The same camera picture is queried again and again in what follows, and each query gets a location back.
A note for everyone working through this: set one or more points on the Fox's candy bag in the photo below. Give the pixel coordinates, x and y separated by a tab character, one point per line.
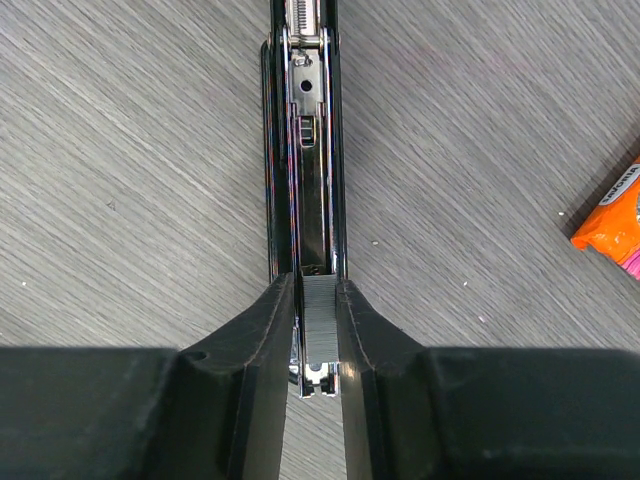
612	228

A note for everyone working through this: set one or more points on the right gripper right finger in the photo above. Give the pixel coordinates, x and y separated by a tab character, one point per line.
417	412

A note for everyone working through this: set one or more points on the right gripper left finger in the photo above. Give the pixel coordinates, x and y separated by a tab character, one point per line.
215	410

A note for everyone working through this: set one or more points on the silver staple strip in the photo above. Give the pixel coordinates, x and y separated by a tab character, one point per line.
320	324

